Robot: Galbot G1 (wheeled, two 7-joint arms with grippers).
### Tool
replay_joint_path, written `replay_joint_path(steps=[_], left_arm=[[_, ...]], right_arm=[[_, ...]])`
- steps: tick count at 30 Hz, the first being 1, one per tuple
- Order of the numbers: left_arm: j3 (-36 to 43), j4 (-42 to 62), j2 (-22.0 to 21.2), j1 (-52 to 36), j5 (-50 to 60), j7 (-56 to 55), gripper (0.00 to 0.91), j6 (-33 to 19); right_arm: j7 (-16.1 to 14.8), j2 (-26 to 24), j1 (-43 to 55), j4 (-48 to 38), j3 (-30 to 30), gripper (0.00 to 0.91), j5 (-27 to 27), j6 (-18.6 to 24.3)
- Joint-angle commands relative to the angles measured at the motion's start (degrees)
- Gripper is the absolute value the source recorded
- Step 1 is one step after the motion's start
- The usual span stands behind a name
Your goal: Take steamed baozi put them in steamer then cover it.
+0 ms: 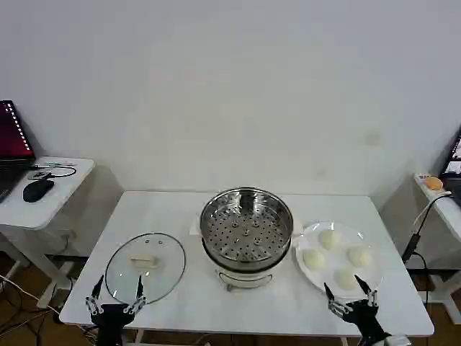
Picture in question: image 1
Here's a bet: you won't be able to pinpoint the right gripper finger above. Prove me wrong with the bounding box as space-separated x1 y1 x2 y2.
354 274 379 308
323 282 352 318

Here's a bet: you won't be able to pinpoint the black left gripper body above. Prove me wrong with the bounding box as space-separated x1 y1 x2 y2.
89 303 136 346

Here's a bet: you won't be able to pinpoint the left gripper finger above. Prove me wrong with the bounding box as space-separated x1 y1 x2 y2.
85 275 105 315
123 275 148 315

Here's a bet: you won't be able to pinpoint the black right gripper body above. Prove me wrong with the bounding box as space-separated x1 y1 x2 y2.
342 298 392 340

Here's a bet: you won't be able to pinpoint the white steamed bun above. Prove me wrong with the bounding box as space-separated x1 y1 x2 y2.
303 248 327 271
346 246 373 268
334 267 359 290
318 230 341 251

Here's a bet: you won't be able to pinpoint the round glass lid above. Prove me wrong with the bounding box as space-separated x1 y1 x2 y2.
104 232 187 306

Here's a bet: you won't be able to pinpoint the white round plate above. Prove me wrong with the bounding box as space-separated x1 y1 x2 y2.
295 221 384 299

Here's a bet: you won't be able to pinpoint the white folding table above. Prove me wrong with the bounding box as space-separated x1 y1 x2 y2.
59 190 435 346

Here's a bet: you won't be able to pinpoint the white electric cooker base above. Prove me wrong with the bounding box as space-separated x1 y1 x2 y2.
189 213 303 294

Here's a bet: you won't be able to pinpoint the small white side table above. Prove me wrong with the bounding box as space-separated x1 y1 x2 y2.
0 155 97 308

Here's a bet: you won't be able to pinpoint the white desk with legs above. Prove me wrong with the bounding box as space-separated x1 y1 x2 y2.
413 172 461 326

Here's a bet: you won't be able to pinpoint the black computer mouse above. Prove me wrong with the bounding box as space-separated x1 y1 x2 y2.
22 177 55 203

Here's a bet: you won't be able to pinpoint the perforated steel steamer pot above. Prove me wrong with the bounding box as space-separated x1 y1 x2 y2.
199 186 294 270

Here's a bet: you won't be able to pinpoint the orange round object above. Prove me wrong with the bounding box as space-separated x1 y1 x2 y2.
424 175 445 192

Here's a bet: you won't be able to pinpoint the black laptop with bright screen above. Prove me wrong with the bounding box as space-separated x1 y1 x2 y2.
439 124 461 210

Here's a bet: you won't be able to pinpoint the black laptop with red screen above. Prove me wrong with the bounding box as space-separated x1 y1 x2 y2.
0 99 37 203

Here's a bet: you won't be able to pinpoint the black cable with adapter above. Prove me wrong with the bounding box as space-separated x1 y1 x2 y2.
400 192 453 304

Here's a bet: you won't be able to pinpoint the loose floor cables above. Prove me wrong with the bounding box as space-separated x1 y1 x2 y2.
0 248 69 338

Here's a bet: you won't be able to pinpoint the thin black desk cable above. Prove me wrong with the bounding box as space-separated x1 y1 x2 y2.
30 164 78 179

